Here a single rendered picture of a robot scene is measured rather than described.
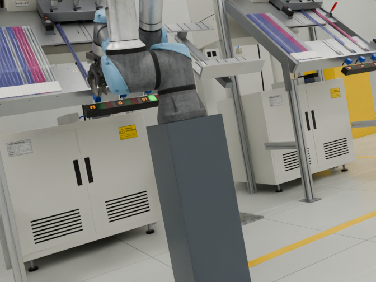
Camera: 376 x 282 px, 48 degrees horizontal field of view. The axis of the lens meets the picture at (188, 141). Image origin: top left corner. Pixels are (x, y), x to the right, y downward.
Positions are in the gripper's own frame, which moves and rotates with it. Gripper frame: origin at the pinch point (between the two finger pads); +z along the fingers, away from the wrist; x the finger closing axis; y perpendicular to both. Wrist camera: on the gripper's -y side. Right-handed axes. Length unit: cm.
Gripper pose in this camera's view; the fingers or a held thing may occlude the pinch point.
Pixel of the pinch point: (97, 93)
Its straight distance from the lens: 169.7
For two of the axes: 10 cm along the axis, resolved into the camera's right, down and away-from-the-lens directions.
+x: 8.6, -1.9, 4.7
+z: -2.1, 7.2, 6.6
